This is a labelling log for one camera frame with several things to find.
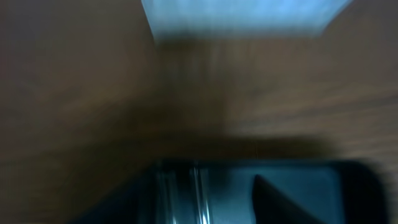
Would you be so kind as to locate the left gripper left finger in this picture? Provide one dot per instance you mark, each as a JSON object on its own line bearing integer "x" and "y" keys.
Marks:
{"x": 130, "y": 202}

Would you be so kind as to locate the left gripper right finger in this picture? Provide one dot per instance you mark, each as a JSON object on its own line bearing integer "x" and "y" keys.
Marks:
{"x": 276, "y": 205}

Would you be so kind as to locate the clear test tube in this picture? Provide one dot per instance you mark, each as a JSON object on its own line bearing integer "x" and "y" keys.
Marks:
{"x": 199, "y": 199}

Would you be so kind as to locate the black tray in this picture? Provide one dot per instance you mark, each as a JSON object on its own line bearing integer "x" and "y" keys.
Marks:
{"x": 348, "y": 193}

